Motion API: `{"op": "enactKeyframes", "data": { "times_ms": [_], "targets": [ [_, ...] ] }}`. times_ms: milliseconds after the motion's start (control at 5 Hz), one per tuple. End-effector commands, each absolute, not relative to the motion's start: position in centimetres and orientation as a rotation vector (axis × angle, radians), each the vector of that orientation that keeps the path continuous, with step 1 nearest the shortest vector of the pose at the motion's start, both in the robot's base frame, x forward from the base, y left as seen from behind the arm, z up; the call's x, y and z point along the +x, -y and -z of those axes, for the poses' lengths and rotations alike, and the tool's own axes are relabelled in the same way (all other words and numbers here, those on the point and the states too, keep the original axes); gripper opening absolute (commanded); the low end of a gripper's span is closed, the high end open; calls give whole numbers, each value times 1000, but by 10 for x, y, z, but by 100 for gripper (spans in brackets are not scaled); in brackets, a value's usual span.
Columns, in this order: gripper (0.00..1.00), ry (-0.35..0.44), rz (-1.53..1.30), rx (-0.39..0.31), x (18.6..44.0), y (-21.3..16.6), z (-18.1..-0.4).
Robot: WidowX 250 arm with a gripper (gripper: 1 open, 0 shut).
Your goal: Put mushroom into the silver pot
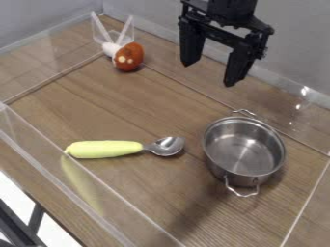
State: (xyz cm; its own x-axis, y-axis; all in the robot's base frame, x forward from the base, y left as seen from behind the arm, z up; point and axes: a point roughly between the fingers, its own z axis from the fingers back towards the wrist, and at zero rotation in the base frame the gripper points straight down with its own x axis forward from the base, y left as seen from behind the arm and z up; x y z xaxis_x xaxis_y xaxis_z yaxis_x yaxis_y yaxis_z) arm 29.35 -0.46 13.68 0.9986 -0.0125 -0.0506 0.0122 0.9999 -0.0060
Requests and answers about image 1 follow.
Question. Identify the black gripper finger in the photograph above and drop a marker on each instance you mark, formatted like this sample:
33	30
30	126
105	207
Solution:
191	40
240	60

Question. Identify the red toy mushroom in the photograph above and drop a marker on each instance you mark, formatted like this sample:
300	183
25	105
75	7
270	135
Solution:
125	56

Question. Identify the clear acrylic barrier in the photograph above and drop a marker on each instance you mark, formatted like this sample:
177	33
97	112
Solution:
140	200

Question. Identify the silver pot with handles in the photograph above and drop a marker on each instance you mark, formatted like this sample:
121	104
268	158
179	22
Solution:
243	151

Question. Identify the yellow-handled metal scoop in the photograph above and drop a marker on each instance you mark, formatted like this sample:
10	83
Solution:
113	148

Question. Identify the black table leg frame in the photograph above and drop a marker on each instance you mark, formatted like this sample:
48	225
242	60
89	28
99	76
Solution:
21	234

